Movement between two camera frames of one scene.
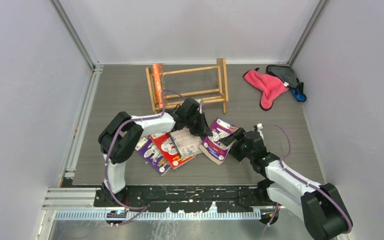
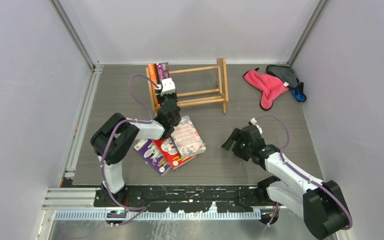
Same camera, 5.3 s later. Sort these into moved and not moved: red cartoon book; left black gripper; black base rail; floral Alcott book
Moved: left black gripper
Not moved: red cartoon book; black base rail; floral Alcott book
